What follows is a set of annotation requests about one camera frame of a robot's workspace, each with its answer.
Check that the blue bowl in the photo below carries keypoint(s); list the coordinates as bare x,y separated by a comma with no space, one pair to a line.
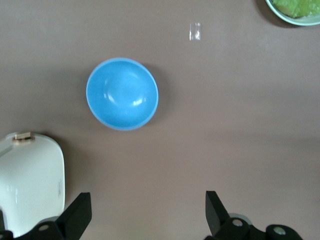
122,95

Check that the green lettuce leaf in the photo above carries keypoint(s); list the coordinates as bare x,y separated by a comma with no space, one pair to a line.
300,6

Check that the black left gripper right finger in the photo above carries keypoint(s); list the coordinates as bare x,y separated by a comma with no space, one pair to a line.
220,222

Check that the pale green plate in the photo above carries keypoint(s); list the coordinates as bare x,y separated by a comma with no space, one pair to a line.
300,22

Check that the white toaster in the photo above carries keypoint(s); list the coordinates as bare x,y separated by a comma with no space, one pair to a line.
30,180

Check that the small tape patch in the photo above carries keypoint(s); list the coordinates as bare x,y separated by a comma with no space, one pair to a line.
195,32

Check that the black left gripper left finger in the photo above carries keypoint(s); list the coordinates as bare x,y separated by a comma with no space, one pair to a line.
72,220

